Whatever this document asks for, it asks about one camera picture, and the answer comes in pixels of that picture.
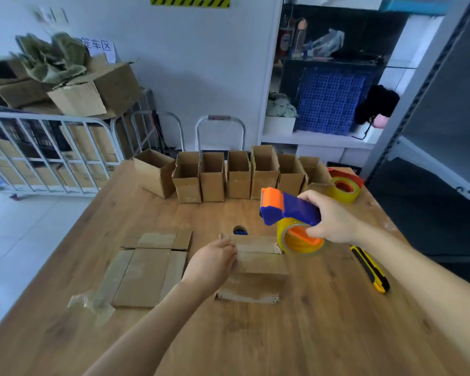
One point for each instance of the person's right hand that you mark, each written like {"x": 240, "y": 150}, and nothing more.
{"x": 335, "y": 221}

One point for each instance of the person's left hand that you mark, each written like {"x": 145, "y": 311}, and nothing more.
{"x": 209, "y": 268}

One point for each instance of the person's left fingers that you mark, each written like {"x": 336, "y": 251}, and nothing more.
{"x": 228, "y": 250}

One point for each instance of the person's right thumb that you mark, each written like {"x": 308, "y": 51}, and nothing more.
{"x": 316, "y": 232}

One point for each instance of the small cardboard box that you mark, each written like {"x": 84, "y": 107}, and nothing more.
{"x": 258, "y": 270}

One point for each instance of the blue orange tape dispenser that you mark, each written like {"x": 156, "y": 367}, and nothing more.
{"x": 288, "y": 209}

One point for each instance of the person's left forearm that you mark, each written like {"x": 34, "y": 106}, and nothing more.
{"x": 149, "y": 332}

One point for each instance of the person's right forearm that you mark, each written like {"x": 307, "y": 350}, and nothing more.
{"x": 423, "y": 281}

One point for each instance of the blue object in table hole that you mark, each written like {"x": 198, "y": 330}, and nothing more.
{"x": 240, "y": 231}

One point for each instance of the yellow tape roll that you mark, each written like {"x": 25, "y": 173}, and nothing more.
{"x": 344, "y": 190}

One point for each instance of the red tape dispenser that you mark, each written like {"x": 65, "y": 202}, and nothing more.
{"x": 342, "y": 173}

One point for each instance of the yellow black utility knife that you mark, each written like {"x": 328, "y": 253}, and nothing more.
{"x": 370, "y": 269}

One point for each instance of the row of open cardboard boxes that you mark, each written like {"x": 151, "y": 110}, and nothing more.
{"x": 239, "y": 176}

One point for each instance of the white shelf unit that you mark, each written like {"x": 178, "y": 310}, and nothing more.
{"x": 317, "y": 142}

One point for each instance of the flattened cardboard box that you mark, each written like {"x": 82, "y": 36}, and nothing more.
{"x": 141, "y": 276}

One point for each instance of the small white box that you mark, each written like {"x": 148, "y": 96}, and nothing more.
{"x": 279, "y": 126}

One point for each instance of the pink round object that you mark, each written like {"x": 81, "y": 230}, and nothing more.
{"x": 381, "y": 121}

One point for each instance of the pale green cloth bundle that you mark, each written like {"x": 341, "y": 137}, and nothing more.
{"x": 281, "y": 105}

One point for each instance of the blue plastic crate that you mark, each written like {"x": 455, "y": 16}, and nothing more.
{"x": 329, "y": 99}

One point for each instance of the black fluffy cloth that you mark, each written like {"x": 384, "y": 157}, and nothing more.
{"x": 378, "y": 101}

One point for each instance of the grey metal rack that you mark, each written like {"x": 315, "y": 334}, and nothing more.
{"x": 427, "y": 113}

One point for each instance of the stack of flat cardboard sheets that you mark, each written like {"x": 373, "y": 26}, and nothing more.
{"x": 82, "y": 152}

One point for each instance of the clear plastic bag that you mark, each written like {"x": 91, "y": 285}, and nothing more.
{"x": 325, "y": 43}

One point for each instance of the dark bottle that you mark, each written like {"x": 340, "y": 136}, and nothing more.
{"x": 285, "y": 41}

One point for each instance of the large open cardboard box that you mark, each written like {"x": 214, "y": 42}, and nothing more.
{"x": 98, "y": 91}
{"x": 19, "y": 91}

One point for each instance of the white metal cage cart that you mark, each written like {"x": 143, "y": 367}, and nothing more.
{"x": 43, "y": 125}

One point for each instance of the white paper sign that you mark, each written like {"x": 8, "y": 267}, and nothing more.
{"x": 102, "y": 48}

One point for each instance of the yellow black striped sign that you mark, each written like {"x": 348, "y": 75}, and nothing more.
{"x": 190, "y": 1}

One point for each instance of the green crumpled cloth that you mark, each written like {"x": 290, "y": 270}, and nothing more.
{"x": 55, "y": 58}

